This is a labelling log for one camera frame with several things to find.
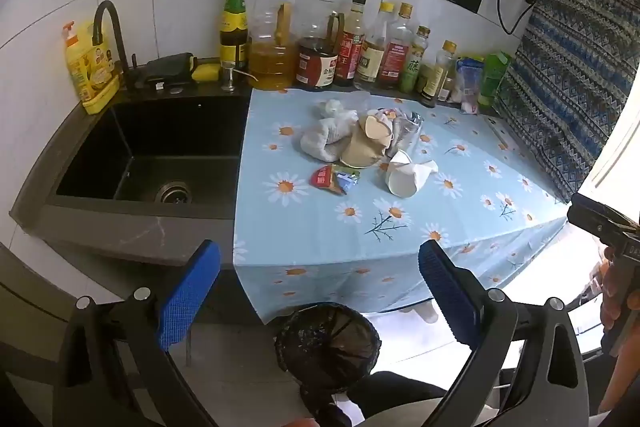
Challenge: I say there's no green oil bottle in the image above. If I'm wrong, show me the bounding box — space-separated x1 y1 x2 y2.
398 26 432 95

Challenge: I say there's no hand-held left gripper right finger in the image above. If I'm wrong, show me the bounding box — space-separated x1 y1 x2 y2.
418 239 591 427

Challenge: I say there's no clear bottle beige label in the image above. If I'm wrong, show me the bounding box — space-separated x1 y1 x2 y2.
354 2 396 90

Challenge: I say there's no person's right hand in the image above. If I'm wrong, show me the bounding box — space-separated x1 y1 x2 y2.
599 253 632 339

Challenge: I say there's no crushed white paper cup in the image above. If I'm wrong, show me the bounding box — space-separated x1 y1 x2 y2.
385 149 440 198

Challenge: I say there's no black scrubbing cloth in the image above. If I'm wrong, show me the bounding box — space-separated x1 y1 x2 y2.
145 53 196 84

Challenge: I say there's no green label sauce bottle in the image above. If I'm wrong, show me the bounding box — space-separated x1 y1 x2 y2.
219 0 250 68

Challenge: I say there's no black kitchen faucet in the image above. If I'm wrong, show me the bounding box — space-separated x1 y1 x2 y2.
92 0 138 90

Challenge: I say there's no green packet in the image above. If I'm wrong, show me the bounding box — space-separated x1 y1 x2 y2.
477 52 513 110

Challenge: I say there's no large cooking oil jug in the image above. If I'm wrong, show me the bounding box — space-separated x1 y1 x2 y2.
247 0 301 92

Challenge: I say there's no dark soy sauce jug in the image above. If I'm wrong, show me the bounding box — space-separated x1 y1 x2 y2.
296 0 346 88

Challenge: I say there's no blue patterned cloth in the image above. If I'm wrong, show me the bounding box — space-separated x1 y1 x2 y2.
492 0 640 202

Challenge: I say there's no red snack wrapper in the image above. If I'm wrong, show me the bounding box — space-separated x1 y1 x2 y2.
310 164 337 190

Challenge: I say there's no dark bottle yellow label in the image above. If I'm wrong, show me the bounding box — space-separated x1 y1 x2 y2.
417 40 458 108

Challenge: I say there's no metal soap dispenser pump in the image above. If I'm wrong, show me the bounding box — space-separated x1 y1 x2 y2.
221 62 261 94

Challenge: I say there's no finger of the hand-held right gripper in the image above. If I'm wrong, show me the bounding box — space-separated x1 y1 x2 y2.
566 192 640 240

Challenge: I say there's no blue yellow snack wrapper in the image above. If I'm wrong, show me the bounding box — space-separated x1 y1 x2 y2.
330 164 361 196

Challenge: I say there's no metal sink drain strainer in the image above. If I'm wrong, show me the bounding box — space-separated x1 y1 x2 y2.
154 179 193 205

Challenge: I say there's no yellow sponge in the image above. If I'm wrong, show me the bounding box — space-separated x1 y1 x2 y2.
192 63 222 82

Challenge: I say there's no orange snack wrapper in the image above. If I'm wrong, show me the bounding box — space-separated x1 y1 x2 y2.
367 107 426 152

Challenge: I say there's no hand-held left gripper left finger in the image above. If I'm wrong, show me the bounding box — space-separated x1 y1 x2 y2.
52 239 222 427

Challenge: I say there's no black kitchen sink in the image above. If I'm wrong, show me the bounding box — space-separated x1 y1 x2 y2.
55 97 251 220

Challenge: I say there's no blue daisy tablecloth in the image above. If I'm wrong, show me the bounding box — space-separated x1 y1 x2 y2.
232 88 571 325

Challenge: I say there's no trash bin with black bag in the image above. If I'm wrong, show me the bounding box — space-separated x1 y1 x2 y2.
273 302 381 395

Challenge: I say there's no tall red label bottle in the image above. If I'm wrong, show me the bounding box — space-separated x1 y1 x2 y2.
334 0 368 88

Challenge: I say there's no brown paper cup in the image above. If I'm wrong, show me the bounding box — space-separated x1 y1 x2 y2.
340 114 396 170

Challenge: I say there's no person's leg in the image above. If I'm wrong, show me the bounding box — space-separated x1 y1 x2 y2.
345 371 451 427

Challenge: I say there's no clear bag blue top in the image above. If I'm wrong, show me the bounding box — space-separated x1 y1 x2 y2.
452 56 486 115

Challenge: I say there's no yellow dish soap bottle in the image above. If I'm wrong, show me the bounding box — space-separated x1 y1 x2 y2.
62 21 123 115

